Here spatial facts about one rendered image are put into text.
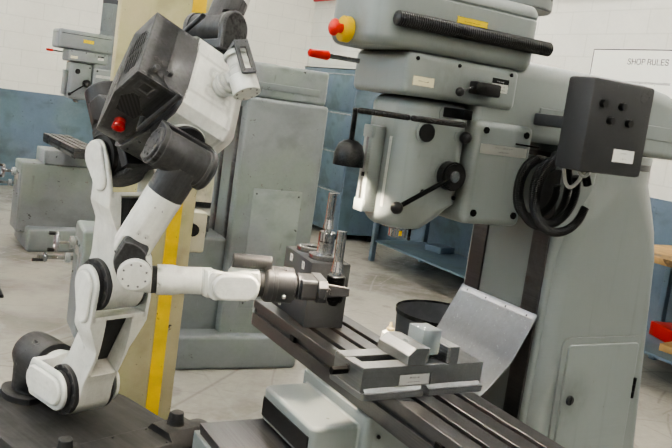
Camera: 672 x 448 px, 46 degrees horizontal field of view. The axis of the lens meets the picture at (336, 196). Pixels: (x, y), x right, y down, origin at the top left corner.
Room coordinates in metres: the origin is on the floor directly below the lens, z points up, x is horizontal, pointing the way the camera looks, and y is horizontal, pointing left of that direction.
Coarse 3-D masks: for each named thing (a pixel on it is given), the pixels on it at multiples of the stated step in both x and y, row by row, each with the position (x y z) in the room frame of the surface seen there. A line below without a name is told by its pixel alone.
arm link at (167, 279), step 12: (168, 264) 1.85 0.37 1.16; (156, 276) 1.81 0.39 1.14; (168, 276) 1.81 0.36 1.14; (180, 276) 1.82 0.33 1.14; (192, 276) 1.83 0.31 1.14; (144, 288) 1.80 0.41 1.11; (156, 288) 1.81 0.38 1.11; (168, 288) 1.81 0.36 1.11; (180, 288) 1.82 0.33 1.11; (192, 288) 1.83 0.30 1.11
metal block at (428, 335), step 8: (416, 328) 1.83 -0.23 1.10; (424, 328) 1.82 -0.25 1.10; (432, 328) 1.83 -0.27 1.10; (416, 336) 1.82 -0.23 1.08; (424, 336) 1.80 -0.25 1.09; (432, 336) 1.81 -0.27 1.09; (440, 336) 1.83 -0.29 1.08; (424, 344) 1.80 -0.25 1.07; (432, 344) 1.82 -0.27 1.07; (432, 352) 1.82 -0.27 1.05
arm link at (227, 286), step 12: (204, 276) 1.84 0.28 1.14; (216, 276) 1.82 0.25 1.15; (228, 276) 1.82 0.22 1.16; (240, 276) 1.83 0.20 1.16; (252, 276) 1.84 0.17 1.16; (204, 288) 1.83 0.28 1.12; (216, 288) 1.82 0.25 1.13; (228, 288) 1.83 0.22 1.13; (240, 288) 1.83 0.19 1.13; (252, 288) 1.84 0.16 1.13; (228, 300) 1.83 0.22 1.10; (240, 300) 1.84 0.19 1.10
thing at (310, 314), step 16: (288, 256) 2.34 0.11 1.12; (304, 256) 2.24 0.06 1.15; (320, 256) 2.20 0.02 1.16; (304, 272) 2.21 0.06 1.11; (320, 272) 2.18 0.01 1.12; (288, 304) 2.29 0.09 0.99; (304, 304) 2.18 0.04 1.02; (320, 304) 2.19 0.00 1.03; (304, 320) 2.17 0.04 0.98; (320, 320) 2.19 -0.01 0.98; (336, 320) 2.21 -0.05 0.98
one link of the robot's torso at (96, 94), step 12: (96, 84) 2.20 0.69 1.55; (108, 84) 2.20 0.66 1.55; (96, 96) 2.16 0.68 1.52; (96, 108) 2.16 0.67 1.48; (96, 120) 2.16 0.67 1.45; (120, 156) 2.07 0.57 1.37; (132, 156) 2.07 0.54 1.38; (132, 168) 2.09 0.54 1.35; (144, 168) 2.11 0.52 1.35; (120, 180) 2.14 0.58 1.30; (132, 180) 2.17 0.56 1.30
